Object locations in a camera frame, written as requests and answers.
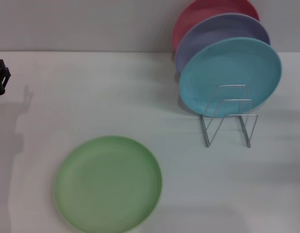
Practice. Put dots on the light blue round plate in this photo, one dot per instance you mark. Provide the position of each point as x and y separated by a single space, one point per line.
225 70

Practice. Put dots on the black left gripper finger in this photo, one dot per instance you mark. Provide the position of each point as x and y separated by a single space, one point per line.
1 77

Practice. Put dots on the green round plate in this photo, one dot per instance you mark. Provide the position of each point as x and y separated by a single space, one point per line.
108 187

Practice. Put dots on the red round plate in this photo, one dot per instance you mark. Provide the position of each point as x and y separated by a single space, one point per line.
201 12

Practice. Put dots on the purple round plate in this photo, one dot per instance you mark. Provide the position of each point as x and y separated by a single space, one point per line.
213 31

